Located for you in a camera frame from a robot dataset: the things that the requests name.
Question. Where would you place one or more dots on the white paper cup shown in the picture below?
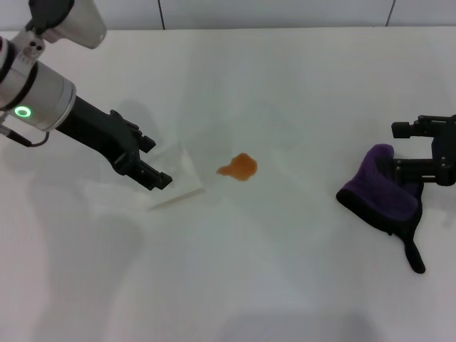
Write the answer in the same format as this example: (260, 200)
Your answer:
(183, 174)

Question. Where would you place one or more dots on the brown liquid stain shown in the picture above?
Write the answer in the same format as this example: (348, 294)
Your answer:
(240, 167)

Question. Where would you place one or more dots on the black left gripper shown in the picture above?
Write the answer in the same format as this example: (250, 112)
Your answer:
(96, 132)

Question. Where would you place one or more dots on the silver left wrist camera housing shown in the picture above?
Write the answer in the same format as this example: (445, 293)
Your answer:
(78, 25)

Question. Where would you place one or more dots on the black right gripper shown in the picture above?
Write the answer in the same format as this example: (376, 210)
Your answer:
(447, 153)

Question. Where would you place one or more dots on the purple rag with black edge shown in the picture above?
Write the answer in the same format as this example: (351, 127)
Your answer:
(374, 192)

